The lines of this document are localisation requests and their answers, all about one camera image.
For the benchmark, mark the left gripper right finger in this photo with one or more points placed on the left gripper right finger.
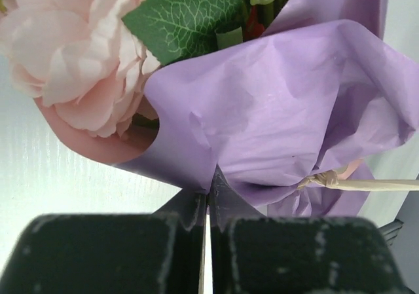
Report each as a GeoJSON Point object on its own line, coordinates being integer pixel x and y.
{"type": "Point", "coordinates": [252, 253]}

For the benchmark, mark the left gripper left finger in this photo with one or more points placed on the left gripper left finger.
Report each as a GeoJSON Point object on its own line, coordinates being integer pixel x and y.
{"type": "Point", "coordinates": [159, 252]}

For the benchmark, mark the beige ribbon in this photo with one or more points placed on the beige ribbon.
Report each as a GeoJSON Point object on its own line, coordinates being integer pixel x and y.
{"type": "Point", "coordinates": [330, 180]}

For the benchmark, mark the purple wrapping paper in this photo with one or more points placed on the purple wrapping paper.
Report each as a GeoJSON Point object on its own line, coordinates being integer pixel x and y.
{"type": "Point", "coordinates": [319, 90]}

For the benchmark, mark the pink flower bouquet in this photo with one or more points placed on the pink flower bouquet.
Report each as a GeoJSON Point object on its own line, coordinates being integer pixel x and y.
{"type": "Point", "coordinates": [89, 59]}

